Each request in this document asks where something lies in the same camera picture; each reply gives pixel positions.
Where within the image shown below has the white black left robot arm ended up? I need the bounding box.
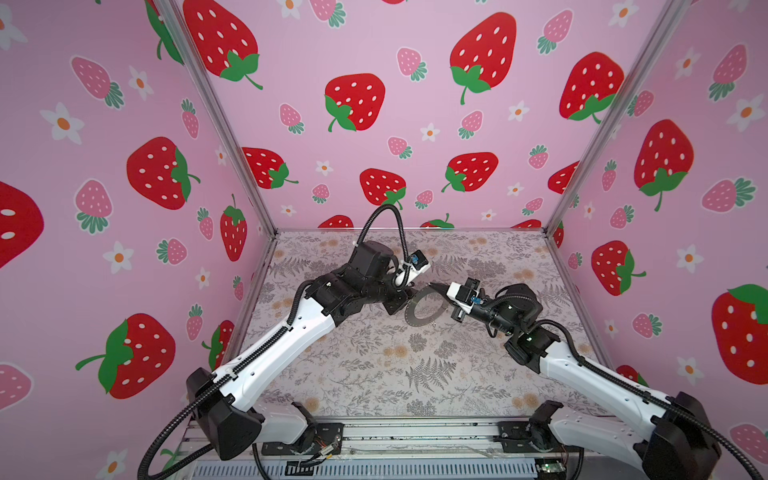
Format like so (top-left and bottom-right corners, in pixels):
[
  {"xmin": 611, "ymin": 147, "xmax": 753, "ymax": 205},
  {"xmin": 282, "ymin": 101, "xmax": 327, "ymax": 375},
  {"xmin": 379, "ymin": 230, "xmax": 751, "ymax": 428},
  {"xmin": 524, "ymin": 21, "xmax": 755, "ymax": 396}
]
[{"xmin": 187, "ymin": 241, "xmax": 429, "ymax": 460}]

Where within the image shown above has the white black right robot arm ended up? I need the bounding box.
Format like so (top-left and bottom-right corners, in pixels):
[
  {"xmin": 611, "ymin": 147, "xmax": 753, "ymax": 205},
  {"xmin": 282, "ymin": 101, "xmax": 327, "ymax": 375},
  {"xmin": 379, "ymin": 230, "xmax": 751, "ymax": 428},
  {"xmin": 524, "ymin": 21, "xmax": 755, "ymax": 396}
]
[{"xmin": 431, "ymin": 279, "xmax": 722, "ymax": 479}]

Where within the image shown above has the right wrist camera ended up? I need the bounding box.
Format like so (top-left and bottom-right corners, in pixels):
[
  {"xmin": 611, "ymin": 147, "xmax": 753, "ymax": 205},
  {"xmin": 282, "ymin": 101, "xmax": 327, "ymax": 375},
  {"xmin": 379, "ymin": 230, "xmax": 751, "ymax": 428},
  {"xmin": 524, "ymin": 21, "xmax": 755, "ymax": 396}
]
[{"xmin": 447, "ymin": 278, "xmax": 483, "ymax": 308}]

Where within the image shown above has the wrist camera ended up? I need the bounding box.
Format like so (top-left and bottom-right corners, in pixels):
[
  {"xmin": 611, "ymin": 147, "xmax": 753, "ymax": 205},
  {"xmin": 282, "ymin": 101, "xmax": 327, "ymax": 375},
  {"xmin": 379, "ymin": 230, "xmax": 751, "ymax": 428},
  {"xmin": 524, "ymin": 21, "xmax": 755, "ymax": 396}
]
[
  {"xmin": 447, "ymin": 278, "xmax": 483, "ymax": 308},
  {"xmin": 393, "ymin": 250, "xmax": 430, "ymax": 288}
]

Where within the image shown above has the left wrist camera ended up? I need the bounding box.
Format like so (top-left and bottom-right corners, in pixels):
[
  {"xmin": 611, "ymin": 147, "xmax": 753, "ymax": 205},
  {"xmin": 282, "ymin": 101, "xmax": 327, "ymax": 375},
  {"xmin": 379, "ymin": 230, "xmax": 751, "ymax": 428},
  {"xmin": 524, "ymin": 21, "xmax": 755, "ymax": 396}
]
[{"xmin": 393, "ymin": 250, "xmax": 430, "ymax": 288}]

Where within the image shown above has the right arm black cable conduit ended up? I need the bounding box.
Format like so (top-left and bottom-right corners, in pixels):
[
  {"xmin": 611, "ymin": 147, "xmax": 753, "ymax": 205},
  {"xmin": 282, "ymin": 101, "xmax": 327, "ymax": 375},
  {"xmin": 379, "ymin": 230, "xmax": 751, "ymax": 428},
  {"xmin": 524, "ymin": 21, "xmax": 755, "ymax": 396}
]
[{"xmin": 485, "ymin": 286, "xmax": 763, "ymax": 480}]

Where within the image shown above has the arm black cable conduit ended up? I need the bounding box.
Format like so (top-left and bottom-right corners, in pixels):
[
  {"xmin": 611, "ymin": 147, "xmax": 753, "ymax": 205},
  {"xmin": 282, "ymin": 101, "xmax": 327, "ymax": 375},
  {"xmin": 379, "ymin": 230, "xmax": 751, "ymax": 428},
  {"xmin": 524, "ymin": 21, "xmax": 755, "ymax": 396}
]
[
  {"xmin": 136, "ymin": 203, "xmax": 415, "ymax": 480},
  {"xmin": 485, "ymin": 286, "xmax": 763, "ymax": 480}
]

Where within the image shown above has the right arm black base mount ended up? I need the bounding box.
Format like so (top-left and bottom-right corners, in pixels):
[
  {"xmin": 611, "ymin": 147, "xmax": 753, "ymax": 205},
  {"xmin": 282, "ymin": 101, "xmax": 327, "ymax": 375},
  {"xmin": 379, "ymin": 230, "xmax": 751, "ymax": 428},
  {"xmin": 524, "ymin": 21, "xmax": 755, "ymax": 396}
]
[{"xmin": 493, "ymin": 420, "xmax": 579, "ymax": 454}]

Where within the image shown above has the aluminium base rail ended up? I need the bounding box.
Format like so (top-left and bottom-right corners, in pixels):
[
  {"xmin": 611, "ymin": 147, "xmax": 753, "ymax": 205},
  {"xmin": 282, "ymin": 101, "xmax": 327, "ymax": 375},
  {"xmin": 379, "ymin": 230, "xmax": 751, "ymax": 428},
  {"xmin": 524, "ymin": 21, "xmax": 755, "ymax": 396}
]
[{"xmin": 178, "ymin": 417, "xmax": 645, "ymax": 479}]

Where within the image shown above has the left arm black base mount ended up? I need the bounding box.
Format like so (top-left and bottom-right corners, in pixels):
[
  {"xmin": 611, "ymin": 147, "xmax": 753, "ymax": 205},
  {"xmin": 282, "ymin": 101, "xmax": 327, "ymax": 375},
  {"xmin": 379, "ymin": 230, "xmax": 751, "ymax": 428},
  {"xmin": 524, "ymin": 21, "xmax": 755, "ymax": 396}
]
[{"xmin": 260, "ymin": 422, "xmax": 345, "ymax": 456}]

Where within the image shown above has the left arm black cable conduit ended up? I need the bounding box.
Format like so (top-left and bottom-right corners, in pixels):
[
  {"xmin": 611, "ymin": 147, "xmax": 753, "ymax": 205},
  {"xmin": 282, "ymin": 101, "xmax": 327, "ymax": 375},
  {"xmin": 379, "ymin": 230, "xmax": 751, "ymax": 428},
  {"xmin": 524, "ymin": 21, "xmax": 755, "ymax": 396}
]
[{"xmin": 136, "ymin": 203, "xmax": 415, "ymax": 480}]

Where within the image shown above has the aluminium corner post right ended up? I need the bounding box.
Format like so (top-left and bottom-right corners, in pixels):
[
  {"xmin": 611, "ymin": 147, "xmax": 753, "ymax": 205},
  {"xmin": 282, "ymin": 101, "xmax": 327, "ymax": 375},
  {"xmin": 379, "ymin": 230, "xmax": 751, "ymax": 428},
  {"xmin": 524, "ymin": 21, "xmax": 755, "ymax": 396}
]
[{"xmin": 543, "ymin": 0, "xmax": 690, "ymax": 240}]

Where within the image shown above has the aluminium corner post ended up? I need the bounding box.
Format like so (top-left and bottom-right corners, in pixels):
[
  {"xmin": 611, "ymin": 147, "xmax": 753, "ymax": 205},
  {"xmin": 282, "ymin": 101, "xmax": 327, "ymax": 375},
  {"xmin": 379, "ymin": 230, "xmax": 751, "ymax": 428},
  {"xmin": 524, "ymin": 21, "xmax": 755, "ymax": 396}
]
[
  {"xmin": 543, "ymin": 0, "xmax": 690, "ymax": 240},
  {"xmin": 156, "ymin": 0, "xmax": 278, "ymax": 239}
]

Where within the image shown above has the aluminium corner post left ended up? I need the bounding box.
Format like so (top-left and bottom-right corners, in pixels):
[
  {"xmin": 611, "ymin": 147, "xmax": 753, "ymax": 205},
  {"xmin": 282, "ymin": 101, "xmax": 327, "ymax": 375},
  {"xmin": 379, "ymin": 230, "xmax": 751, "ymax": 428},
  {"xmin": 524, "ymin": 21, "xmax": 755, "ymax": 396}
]
[{"xmin": 156, "ymin": 0, "xmax": 278, "ymax": 239}]

